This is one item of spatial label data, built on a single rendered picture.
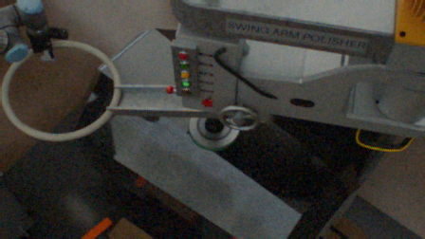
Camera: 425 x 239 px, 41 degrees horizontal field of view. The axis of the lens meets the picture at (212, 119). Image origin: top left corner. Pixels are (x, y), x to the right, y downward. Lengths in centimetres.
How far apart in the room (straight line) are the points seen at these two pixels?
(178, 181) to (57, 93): 139
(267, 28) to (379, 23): 31
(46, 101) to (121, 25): 72
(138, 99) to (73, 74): 134
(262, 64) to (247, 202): 67
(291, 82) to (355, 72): 21
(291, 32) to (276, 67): 26
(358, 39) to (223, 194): 100
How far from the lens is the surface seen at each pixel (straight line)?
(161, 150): 246
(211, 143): 232
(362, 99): 203
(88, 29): 386
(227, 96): 196
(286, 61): 188
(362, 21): 163
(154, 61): 260
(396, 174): 335
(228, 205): 236
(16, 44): 226
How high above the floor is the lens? 290
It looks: 59 degrees down
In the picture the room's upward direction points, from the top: 1 degrees counter-clockwise
